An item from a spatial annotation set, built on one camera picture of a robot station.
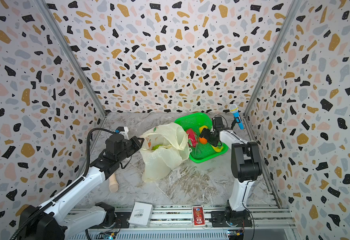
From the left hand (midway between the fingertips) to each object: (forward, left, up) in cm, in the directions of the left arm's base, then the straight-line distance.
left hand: (144, 135), depth 78 cm
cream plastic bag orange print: (-7, -10, 0) cm, 13 cm away
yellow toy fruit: (+20, -33, -19) cm, 43 cm away
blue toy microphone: (+19, -51, +1) cm, 54 cm away
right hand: (+13, -33, -16) cm, 38 cm away
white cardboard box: (-33, 0, -19) cm, 38 cm away
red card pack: (-33, -27, -23) cm, 49 cm away
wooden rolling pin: (-18, +18, -21) cm, 33 cm away
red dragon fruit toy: (+9, -26, -16) cm, 32 cm away
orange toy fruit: (+10, -33, -20) cm, 40 cm away
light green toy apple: (+5, -3, -19) cm, 20 cm away
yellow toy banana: (+3, -43, -20) cm, 47 cm away
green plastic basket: (+2, -32, -23) cm, 39 cm away
